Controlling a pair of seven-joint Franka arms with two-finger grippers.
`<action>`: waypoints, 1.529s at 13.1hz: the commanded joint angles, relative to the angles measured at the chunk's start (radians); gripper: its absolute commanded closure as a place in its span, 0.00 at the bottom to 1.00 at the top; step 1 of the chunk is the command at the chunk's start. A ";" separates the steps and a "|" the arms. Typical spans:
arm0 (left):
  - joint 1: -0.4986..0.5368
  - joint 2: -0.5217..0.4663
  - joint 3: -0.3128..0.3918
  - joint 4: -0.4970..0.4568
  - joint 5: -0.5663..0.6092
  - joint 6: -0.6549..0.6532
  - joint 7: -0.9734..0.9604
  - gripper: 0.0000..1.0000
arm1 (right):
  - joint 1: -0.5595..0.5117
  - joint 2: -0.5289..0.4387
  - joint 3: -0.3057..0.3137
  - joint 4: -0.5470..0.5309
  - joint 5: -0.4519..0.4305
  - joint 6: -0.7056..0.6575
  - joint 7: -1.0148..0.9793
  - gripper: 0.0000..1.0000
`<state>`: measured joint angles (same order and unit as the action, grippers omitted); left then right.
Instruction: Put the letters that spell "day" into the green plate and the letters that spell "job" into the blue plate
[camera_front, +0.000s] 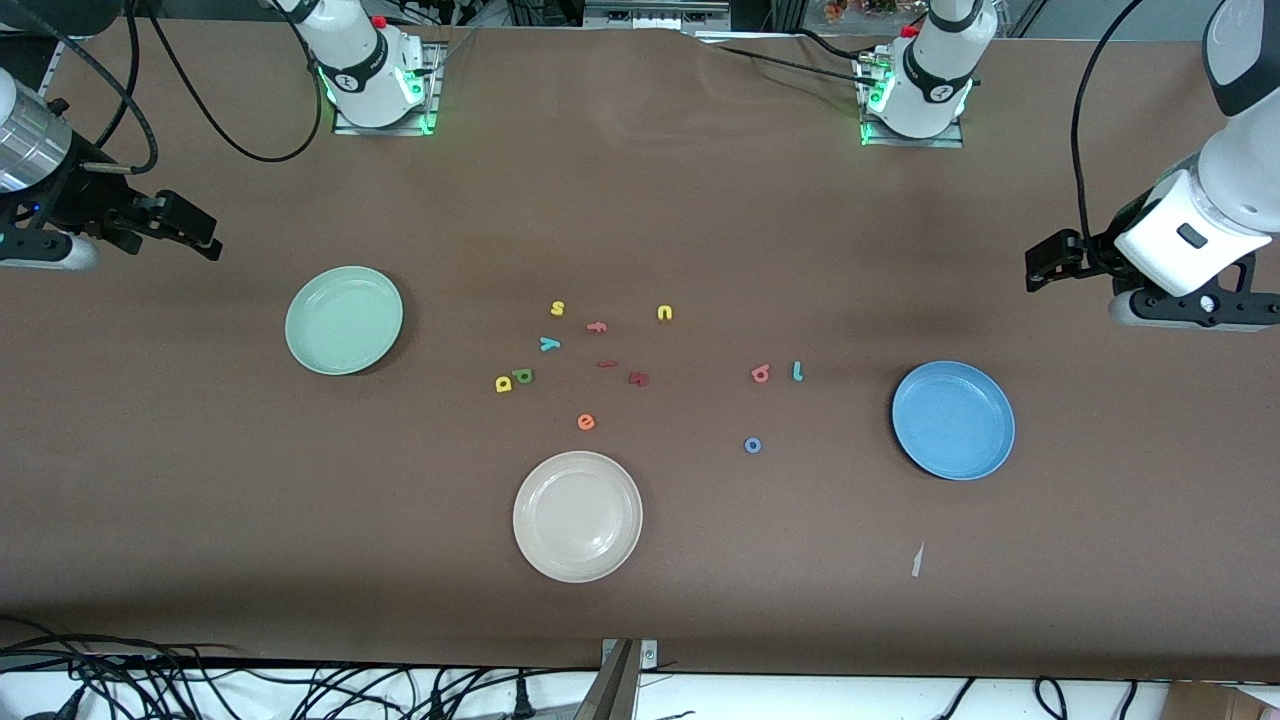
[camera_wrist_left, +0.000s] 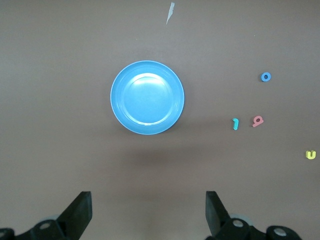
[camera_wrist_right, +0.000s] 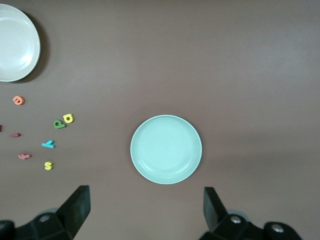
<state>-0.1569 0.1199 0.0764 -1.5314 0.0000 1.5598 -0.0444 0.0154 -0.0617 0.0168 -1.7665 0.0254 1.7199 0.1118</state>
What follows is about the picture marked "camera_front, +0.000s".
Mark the blue plate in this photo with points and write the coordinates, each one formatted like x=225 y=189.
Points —
x=955 y=420

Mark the white tape scrap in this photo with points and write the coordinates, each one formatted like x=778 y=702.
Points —
x=917 y=560

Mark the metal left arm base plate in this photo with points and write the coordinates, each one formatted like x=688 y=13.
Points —
x=945 y=142

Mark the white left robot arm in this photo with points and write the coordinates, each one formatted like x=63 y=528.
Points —
x=935 y=70

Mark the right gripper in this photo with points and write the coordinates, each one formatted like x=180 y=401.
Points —
x=88 y=198

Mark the silver power strip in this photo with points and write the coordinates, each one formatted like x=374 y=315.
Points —
x=650 y=15

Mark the brown table cover sheet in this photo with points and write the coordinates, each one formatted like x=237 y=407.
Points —
x=700 y=200

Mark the cardboard box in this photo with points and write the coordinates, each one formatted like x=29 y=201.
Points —
x=1210 y=705

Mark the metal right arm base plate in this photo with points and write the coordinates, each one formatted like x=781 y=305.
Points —
x=385 y=130

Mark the beige plate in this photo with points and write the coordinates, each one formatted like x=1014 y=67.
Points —
x=578 y=517

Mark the metal table edge bracket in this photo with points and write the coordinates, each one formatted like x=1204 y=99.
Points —
x=650 y=655

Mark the green plate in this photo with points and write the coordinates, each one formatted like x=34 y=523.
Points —
x=345 y=320

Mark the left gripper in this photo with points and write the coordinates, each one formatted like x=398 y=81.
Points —
x=1098 y=244

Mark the black power plug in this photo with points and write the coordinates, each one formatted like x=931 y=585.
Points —
x=520 y=698

